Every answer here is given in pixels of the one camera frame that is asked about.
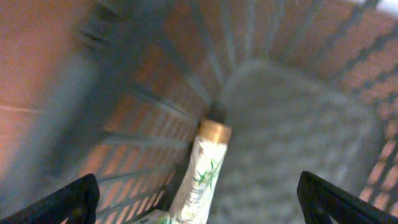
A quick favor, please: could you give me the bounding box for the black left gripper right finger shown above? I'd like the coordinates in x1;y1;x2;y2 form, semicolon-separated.
297;171;397;224

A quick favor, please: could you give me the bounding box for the white tube with gold cap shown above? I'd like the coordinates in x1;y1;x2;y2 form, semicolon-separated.
169;119;232;224

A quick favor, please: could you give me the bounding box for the grey plastic mesh basket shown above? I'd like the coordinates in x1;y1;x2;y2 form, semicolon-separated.
1;1;397;223

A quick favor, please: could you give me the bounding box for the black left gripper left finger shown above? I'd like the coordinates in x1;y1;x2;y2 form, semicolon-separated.
1;174;100;224

